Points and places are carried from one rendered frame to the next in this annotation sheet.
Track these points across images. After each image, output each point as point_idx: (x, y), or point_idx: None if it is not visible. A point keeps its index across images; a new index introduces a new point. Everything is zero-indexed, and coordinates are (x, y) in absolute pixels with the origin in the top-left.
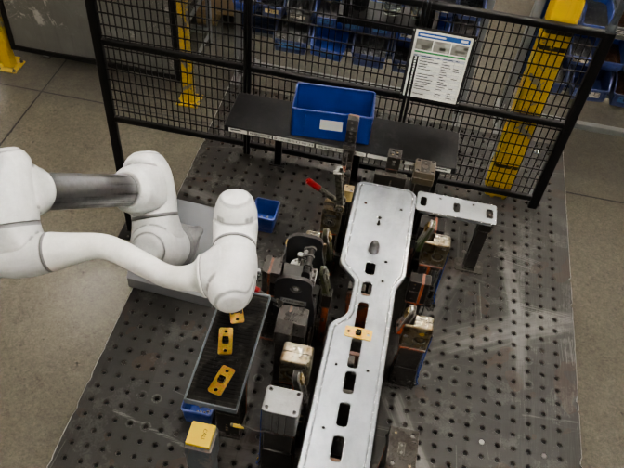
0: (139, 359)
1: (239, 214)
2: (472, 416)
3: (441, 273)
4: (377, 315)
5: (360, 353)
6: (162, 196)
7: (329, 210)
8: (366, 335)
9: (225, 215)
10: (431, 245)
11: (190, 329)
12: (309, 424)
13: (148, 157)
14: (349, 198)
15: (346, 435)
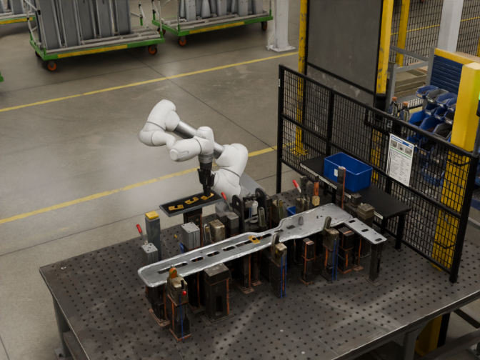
0: None
1: (200, 132)
2: (290, 321)
3: (333, 256)
4: (270, 239)
5: (246, 244)
6: (231, 161)
7: (297, 200)
8: (255, 241)
9: (196, 132)
10: (326, 231)
11: None
12: (197, 248)
13: (237, 145)
14: (314, 202)
15: (205, 258)
